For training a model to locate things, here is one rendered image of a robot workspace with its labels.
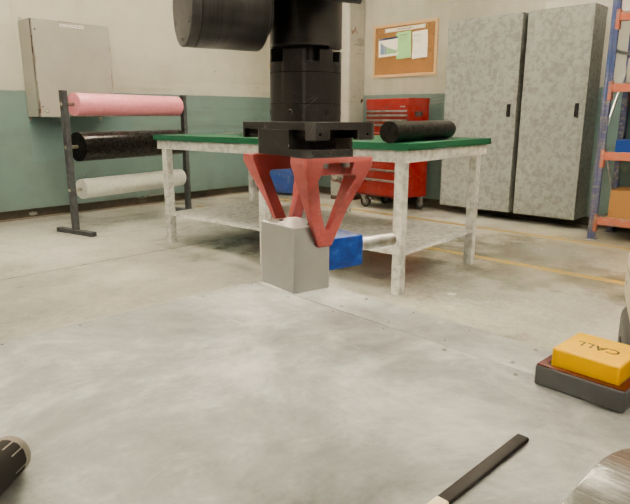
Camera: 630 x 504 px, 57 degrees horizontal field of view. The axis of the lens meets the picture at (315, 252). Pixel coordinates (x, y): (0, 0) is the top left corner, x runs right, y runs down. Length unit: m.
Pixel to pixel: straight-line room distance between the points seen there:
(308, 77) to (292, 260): 0.14
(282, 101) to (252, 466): 0.27
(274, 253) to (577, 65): 5.48
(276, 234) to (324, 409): 0.16
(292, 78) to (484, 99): 5.80
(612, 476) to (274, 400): 0.36
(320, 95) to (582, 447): 0.34
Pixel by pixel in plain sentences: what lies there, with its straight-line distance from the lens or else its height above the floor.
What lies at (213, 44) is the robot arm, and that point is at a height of 1.10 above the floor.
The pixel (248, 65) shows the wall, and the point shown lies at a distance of 8.22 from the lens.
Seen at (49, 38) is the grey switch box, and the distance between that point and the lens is 6.52.
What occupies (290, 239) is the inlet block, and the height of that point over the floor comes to 0.95.
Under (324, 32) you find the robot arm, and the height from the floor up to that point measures 1.11.
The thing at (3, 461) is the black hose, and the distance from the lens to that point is 0.44.
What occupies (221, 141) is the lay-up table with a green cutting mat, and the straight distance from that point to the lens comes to 4.29.
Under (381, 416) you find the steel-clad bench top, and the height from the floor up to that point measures 0.80.
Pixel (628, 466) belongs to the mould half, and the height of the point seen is 0.93.
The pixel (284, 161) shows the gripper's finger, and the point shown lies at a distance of 0.50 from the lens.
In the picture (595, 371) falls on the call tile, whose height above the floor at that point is 0.83.
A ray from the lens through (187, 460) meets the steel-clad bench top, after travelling 0.46.
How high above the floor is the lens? 1.05
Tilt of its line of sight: 13 degrees down
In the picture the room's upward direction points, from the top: straight up
